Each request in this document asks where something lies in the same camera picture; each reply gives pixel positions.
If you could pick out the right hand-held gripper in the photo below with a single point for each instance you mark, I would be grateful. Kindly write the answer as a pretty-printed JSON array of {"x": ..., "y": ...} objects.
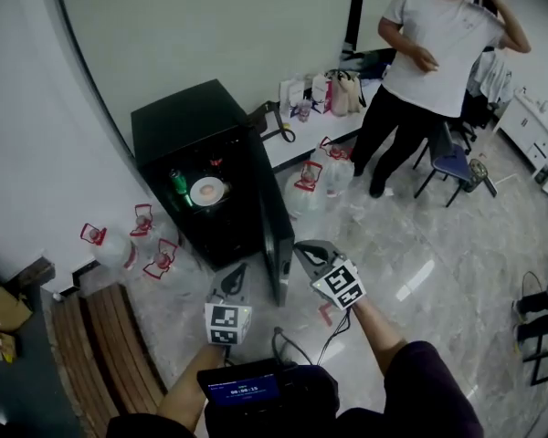
[{"x": 342, "y": 285}]

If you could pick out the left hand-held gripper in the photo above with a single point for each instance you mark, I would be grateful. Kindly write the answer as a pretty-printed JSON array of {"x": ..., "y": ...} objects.
[{"x": 228, "y": 322}]

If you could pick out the white plate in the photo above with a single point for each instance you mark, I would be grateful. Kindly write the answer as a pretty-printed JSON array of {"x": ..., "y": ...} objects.
[{"x": 197, "y": 195}]

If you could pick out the brown egg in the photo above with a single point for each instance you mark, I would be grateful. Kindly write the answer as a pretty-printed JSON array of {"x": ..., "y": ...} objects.
[{"x": 206, "y": 190}]

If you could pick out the black mini fridge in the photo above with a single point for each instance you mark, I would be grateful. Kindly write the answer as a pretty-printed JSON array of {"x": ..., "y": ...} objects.
[{"x": 182, "y": 121}]

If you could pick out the person's left forearm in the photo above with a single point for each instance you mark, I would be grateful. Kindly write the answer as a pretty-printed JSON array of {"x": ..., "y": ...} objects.
[{"x": 192, "y": 386}]

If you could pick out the black shoulder bag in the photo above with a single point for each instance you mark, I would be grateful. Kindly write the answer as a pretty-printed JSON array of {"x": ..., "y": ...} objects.
[{"x": 265, "y": 119}]

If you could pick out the person's right forearm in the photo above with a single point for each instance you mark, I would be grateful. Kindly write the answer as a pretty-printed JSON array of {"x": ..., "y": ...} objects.
[{"x": 379, "y": 331}]

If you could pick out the black chest device with screen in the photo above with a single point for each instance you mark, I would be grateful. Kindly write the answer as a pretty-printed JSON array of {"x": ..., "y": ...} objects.
[{"x": 274, "y": 399}]

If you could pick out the person's dark purple top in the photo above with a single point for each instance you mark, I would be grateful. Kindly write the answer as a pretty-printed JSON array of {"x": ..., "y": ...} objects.
[{"x": 420, "y": 381}]

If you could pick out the green drink can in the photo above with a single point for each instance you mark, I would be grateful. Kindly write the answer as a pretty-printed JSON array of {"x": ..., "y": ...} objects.
[{"x": 179, "y": 183}]

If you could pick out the white long table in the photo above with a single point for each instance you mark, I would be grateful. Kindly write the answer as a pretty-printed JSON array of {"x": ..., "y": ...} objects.
[{"x": 310, "y": 130}]

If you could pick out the blue chair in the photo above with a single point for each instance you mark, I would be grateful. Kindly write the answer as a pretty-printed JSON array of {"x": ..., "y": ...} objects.
[{"x": 452, "y": 160}]

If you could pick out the small floor fan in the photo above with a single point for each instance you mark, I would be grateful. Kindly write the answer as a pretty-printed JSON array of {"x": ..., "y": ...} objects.
[{"x": 478, "y": 174}]

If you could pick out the clear plastic cup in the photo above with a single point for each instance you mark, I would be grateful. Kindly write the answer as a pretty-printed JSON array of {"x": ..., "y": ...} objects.
[{"x": 304, "y": 110}]

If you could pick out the beige tote bag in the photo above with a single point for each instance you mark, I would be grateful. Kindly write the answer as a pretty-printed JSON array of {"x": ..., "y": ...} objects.
[{"x": 344, "y": 94}]

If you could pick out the white and pink paper bag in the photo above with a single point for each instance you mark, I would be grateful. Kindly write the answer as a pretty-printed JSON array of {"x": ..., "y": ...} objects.
[{"x": 322, "y": 93}]

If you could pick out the black office chair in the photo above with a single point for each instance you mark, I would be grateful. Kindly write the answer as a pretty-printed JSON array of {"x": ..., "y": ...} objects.
[{"x": 477, "y": 117}]

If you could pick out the cardboard box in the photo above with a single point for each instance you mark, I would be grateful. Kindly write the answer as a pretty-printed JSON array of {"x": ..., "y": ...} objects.
[{"x": 0, "y": 304}]

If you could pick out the white cabinet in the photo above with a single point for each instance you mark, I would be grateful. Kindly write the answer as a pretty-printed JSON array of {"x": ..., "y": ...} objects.
[{"x": 530, "y": 126}]

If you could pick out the red plastic bracket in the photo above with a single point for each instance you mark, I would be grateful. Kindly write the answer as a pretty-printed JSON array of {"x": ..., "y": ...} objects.
[{"x": 325, "y": 314}]

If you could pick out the black metal frame stand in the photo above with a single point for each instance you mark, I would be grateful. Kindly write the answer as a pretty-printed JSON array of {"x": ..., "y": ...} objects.
[{"x": 539, "y": 331}]

